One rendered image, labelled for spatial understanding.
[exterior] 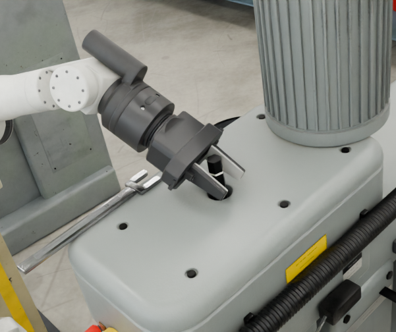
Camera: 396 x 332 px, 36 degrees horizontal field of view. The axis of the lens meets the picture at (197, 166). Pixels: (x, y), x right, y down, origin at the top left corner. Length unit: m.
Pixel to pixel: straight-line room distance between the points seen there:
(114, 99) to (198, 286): 0.29
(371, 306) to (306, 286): 0.34
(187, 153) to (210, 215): 0.09
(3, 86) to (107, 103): 0.20
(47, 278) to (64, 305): 0.26
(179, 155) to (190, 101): 4.09
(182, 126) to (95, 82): 0.14
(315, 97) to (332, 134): 0.07
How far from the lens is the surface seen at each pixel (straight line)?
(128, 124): 0.85
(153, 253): 0.81
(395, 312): 1.45
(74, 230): 0.88
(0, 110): 1.00
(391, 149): 1.16
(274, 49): 0.90
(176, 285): 0.76
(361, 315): 1.16
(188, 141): 0.85
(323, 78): 0.89
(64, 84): 0.87
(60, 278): 3.64
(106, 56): 0.88
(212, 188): 0.84
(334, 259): 0.89
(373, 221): 0.94
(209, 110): 4.75
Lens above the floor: 2.44
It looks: 36 degrees down
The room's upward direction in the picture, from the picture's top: 11 degrees counter-clockwise
